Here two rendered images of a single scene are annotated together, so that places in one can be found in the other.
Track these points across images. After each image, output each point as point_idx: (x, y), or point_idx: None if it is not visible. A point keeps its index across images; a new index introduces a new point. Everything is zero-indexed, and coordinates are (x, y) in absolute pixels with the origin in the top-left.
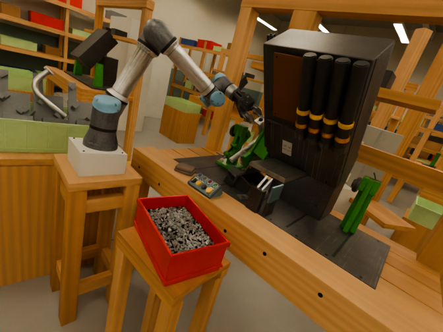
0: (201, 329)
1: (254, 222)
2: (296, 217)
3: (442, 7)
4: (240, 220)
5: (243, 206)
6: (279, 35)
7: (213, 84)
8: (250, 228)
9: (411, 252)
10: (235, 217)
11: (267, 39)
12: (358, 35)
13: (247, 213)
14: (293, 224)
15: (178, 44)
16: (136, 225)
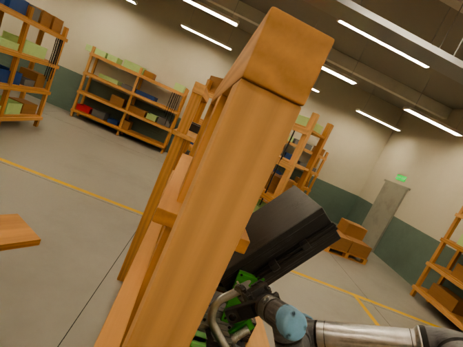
0: None
1: (255, 330)
2: (209, 305)
3: None
4: (265, 339)
5: (248, 343)
6: (331, 222)
7: (320, 320)
8: (264, 331)
9: (155, 245)
10: (267, 343)
11: (335, 230)
12: (302, 191)
13: (252, 338)
14: (224, 308)
15: (409, 328)
16: None
